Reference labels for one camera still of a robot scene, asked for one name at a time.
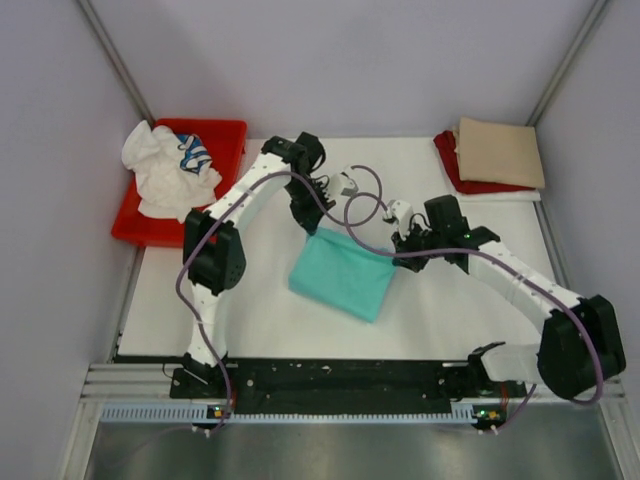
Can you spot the red plastic bin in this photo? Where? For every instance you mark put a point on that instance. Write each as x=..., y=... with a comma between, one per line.
x=225, y=142

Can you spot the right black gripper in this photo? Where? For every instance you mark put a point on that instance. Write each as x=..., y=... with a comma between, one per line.
x=404, y=246

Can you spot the white folded t shirt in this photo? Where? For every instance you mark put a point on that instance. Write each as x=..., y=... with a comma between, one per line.
x=516, y=197

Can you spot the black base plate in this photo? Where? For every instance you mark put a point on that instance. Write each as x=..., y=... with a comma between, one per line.
x=339, y=386

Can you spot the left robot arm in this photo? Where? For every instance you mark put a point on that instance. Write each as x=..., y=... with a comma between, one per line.
x=214, y=260

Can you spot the teal t shirt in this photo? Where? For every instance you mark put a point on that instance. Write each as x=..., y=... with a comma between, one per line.
x=333, y=270

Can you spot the red folded t shirt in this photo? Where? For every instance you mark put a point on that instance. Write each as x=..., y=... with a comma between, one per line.
x=445, y=144

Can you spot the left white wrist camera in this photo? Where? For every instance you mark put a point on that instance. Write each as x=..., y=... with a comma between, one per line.
x=340, y=185

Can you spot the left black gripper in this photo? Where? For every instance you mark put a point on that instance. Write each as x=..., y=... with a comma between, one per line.
x=309, y=217

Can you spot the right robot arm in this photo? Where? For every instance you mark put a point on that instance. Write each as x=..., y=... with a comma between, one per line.
x=580, y=346

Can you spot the beige folded t shirt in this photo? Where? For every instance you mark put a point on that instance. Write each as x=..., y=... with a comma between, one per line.
x=499, y=153

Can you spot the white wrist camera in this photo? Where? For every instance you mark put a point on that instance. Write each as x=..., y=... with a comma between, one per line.
x=340, y=185
x=398, y=212

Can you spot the grey slotted cable duct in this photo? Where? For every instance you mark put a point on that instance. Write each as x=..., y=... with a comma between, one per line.
x=170, y=413

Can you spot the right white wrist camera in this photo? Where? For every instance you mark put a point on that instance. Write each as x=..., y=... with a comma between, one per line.
x=398, y=212

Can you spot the white printed t shirt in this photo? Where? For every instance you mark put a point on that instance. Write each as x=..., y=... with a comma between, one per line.
x=174, y=173

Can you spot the aluminium frame rail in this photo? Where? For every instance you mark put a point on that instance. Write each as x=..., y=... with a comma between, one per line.
x=152, y=382

